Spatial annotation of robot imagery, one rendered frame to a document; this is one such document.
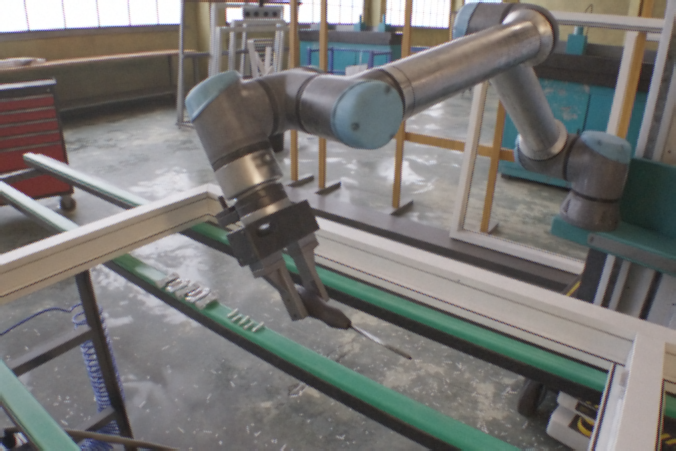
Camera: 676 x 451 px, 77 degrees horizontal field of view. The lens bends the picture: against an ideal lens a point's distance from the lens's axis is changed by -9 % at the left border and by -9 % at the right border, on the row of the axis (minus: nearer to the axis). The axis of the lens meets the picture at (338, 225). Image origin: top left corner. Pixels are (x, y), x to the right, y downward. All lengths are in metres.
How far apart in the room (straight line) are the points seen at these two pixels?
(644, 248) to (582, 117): 2.90
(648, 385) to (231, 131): 0.65
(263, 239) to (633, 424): 0.51
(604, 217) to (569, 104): 2.85
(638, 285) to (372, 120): 1.41
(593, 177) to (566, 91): 2.86
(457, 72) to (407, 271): 0.38
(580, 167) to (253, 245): 1.13
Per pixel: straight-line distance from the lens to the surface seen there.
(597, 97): 4.31
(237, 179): 0.64
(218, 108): 0.65
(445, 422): 0.67
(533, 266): 2.92
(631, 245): 1.54
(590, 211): 1.55
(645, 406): 0.68
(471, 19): 1.12
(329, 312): 0.66
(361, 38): 9.05
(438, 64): 0.73
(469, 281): 0.85
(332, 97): 0.62
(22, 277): 1.05
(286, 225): 0.66
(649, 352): 0.78
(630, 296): 1.88
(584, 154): 1.53
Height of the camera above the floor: 1.35
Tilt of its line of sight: 24 degrees down
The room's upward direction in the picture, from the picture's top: 1 degrees clockwise
